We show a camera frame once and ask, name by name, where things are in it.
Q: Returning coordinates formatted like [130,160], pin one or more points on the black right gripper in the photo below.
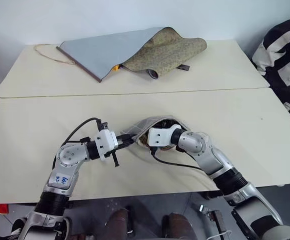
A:
[163,148]

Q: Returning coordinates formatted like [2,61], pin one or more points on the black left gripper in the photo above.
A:
[117,144]

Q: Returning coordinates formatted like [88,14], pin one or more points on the grey plaid pouch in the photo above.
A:
[142,128]

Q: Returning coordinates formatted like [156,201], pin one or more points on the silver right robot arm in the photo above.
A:
[209,155]

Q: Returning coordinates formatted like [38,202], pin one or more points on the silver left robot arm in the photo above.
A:
[67,155]

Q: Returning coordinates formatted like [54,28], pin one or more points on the small yellow object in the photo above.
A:
[115,68]

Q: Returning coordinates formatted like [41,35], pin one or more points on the dark brown rounded shape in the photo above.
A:
[177,226]
[119,222]

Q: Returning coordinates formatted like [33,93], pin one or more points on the grey scroll with brocade back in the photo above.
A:
[134,51]

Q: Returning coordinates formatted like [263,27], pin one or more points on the red object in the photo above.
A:
[1,209]

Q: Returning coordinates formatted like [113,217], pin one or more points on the black and white bag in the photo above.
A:
[283,65]

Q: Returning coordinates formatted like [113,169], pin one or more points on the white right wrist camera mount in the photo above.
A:
[159,136]

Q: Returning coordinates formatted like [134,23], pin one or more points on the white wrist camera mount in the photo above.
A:
[159,136]
[106,142]

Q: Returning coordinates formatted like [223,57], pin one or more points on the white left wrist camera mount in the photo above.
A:
[106,142]

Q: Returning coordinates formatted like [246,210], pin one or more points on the metal bracket under table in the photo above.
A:
[210,216]

